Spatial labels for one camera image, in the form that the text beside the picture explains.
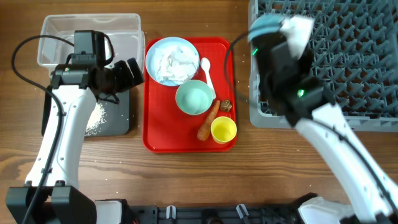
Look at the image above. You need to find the mint green bowl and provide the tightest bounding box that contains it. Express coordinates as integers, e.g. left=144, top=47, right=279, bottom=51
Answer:
left=175, top=80, right=213, bottom=116

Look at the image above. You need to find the brown mushroom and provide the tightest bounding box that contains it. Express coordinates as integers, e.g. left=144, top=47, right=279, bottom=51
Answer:
left=220, top=100, right=233, bottom=112

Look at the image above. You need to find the white crumpled paper napkin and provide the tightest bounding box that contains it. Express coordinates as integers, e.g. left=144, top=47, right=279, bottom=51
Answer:
left=154, top=45, right=199, bottom=85

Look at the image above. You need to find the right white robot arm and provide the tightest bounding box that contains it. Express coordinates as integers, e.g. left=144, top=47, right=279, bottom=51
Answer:
left=250, top=32, right=397, bottom=223

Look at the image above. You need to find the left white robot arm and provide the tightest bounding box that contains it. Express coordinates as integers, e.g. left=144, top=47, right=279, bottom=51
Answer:
left=6, top=58, right=144, bottom=223

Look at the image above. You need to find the black waste tray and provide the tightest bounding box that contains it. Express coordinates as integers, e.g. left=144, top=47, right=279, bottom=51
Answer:
left=44, top=85, right=130, bottom=141

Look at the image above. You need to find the orange carrot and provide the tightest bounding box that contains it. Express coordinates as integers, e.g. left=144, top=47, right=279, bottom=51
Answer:
left=197, top=100, right=221, bottom=141

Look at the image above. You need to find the white plastic spoon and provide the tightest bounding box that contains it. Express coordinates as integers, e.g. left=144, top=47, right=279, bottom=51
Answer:
left=200, top=57, right=216, bottom=99

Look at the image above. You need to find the yellow plastic cup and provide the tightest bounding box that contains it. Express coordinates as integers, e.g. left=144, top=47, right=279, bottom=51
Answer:
left=211, top=116, right=237, bottom=144

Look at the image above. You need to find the grey dishwasher rack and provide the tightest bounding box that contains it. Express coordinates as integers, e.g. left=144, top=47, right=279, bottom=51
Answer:
left=248, top=0, right=397, bottom=132

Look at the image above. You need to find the large light blue plate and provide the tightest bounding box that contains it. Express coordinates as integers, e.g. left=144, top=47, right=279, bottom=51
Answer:
left=146, top=37, right=200, bottom=86

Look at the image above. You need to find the pile of white rice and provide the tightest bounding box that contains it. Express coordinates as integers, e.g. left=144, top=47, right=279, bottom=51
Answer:
left=85, top=103, right=106, bottom=136

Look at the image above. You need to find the red serving tray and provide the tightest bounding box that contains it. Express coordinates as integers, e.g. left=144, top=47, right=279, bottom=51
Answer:
left=142, top=37, right=237, bottom=153

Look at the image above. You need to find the light blue bowl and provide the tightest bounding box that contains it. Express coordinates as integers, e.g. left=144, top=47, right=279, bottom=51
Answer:
left=248, top=14, right=286, bottom=42

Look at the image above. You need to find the clear plastic bin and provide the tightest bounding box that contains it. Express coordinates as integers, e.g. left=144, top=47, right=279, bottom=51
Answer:
left=37, top=13, right=145, bottom=72

